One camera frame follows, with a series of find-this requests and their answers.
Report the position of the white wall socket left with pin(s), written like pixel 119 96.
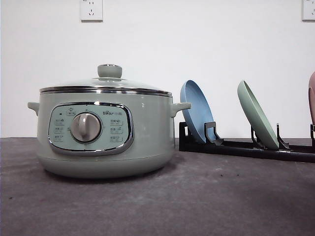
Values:
pixel 92 11

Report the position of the pink plate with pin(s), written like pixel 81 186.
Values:
pixel 311 92

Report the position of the black dish rack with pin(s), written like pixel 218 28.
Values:
pixel 253 149

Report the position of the white wall socket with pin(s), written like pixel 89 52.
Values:
pixel 92 11
pixel 307 11

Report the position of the white wall socket right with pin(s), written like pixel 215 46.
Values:
pixel 307 11

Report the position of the green electric steamer pot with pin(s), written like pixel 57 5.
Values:
pixel 105 135

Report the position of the green plate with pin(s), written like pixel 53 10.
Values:
pixel 257 116

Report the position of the glass pot lid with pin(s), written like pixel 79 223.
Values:
pixel 109 80

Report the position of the blue plate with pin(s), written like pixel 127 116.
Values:
pixel 201 111

